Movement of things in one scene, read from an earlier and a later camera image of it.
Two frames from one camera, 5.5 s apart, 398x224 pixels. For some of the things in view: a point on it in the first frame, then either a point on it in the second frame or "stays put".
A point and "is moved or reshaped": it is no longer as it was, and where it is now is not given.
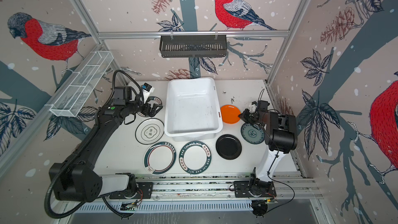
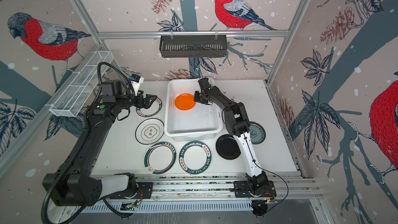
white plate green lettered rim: (195, 157) stays put
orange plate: (229, 114) is moved or reshaped
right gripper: (244, 115) → (197, 97)
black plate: (228, 147) stays put
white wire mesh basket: (73, 98) stays put
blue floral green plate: (252, 134) stays put
